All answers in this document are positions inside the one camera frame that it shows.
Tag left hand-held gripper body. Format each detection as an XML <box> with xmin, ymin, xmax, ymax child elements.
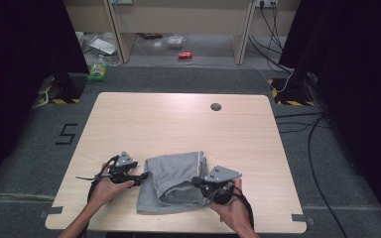
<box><xmin>107</xmin><ymin>151</ymin><xmax>140</xmax><ymax>184</ymax></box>

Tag clear plastic container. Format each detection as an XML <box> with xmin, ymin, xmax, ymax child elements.
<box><xmin>166</xmin><ymin>35</ymin><xmax>186</xmax><ymax>48</ymax></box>

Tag person's left hand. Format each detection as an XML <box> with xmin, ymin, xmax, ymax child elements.
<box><xmin>89</xmin><ymin>161</ymin><xmax>136</xmax><ymax>207</ymax></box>

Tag right hand-held gripper cable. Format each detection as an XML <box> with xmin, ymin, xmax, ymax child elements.
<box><xmin>232</xmin><ymin>193</ymin><xmax>256</xmax><ymax>231</ymax></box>

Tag person's right hand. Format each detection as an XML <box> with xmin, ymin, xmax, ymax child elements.
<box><xmin>209</xmin><ymin>178</ymin><xmax>247</xmax><ymax>232</ymax></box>

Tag hand-held gripper cable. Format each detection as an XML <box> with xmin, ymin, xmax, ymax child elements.
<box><xmin>75</xmin><ymin>154</ymin><xmax>121</xmax><ymax>238</ymax></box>
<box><xmin>232</xmin><ymin>193</ymin><xmax>256</xmax><ymax>231</ymax></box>

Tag green plastic packet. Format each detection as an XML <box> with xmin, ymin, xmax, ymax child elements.
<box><xmin>85</xmin><ymin>54</ymin><xmax>109</xmax><ymax>82</ymax></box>

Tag white floor cable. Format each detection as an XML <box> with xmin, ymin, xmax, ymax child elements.
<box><xmin>244</xmin><ymin>63</ymin><xmax>295</xmax><ymax>94</ymax></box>

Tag grey shorts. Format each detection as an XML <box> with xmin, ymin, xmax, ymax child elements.
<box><xmin>136</xmin><ymin>150</ymin><xmax>213</xmax><ymax>215</ymax></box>

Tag white device on floor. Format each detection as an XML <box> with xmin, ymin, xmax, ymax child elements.
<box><xmin>88</xmin><ymin>36</ymin><xmax>118</xmax><ymax>57</ymax></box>

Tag left hand-held gripper cable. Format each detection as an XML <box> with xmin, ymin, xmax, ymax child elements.
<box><xmin>75</xmin><ymin>154</ymin><xmax>121</xmax><ymax>238</ymax></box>

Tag white wall socket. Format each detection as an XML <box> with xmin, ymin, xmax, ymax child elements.
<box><xmin>254</xmin><ymin>0</ymin><xmax>279</xmax><ymax>8</ymax></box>

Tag black curtain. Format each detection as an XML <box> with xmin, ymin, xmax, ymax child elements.
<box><xmin>278</xmin><ymin>0</ymin><xmax>381</xmax><ymax>234</ymax></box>
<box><xmin>0</xmin><ymin>0</ymin><xmax>91</xmax><ymax>196</ymax></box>

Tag grey tape strip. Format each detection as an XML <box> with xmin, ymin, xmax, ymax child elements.
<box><xmin>39</xmin><ymin>205</ymin><xmax>64</xmax><ymax>220</ymax></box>
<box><xmin>291</xmin><ymin>213</ymin><xmax>316</xmax><ymax>227</ymax></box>

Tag long black floor cable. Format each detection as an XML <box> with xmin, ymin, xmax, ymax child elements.
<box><xmin>307</xmin><ymin>113</ymin><xmax>349</xmax><ymax>238</ymax></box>

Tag short black floor cables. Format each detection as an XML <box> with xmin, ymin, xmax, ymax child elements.
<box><xmin>274</xmin><ymin>111</ymin><xmax>332</xmax><ymax>134</ymax></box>

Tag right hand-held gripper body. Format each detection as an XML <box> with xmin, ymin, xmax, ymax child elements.
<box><xmin>199</xmin><ymin>165</ymin><xmax>243</xmax><ymax>205</ymax></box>

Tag black cables from socket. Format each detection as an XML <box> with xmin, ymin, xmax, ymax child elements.
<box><xmin>247</xmin><ymin>3</ymin><xmax>295</xmax><ymax>74</ymax></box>

